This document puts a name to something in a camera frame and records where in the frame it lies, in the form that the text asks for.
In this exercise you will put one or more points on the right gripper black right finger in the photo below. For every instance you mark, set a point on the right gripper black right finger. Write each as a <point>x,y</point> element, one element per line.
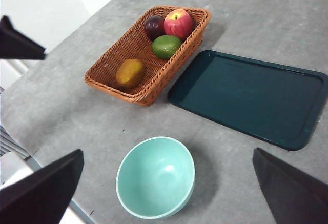
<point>294,195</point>

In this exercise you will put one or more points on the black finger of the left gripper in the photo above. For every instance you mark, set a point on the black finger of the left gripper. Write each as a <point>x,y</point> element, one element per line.
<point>15,44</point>

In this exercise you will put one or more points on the teal ceramic bowl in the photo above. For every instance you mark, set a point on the teal ceramic bowl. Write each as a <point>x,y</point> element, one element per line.
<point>153,178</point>

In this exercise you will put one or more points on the green fruit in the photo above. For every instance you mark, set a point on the green fruit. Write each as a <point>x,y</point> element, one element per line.
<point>166,47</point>

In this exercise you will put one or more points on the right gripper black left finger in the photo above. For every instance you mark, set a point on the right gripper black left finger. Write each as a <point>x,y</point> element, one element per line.
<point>43,193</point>

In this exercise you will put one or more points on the dark teal plastic tray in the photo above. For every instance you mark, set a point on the dark teal plastic tray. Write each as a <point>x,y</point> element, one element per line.
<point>251,98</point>

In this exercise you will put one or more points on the dark purple plum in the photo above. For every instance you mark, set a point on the dark purple plum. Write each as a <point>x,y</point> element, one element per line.
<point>154,27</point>

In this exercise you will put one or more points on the brown wicker basket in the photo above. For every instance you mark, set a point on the brown wicker basket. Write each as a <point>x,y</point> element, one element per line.
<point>133,44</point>

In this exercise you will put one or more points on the red apple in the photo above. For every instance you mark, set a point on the red apple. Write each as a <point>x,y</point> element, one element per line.
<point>178,24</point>

